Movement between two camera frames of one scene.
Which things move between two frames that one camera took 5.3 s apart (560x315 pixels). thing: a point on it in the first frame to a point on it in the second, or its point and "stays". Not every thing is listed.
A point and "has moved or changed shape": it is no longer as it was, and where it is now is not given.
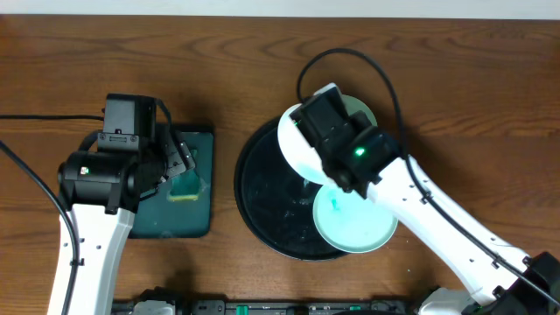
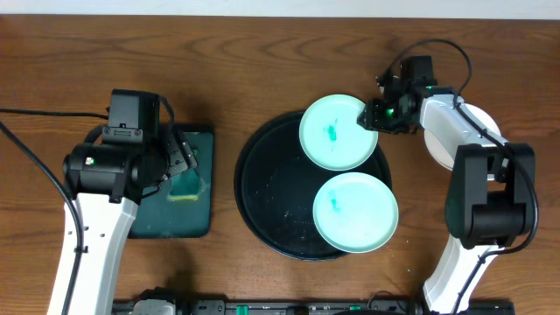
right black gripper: x=360 y=122 to x=373 y=119
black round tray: x=276 y=201 stays
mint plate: x=349 y=221 stays
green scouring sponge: x=186 y=185 stays
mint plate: x=353 y=104 has moved or changed shape
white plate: x=303 y=159 to x=443 y=157
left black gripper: x=176 y=155 stays
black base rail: x=214 y=305 stays
